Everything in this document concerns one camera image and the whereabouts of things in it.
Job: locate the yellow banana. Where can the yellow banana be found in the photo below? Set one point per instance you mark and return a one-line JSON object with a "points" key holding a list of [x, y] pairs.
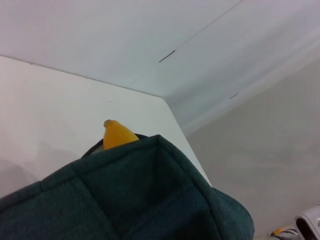
{"points": [[116, 136]]}

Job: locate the dark green insulated lunch bag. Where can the dark green insulated lunch bag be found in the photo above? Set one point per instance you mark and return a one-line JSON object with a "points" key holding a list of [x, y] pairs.
{"points": [[125, 195]]}

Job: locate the white rounded device housing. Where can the white rounded device housing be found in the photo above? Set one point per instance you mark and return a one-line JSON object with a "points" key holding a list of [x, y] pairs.
{"points": [[310, 220]]}

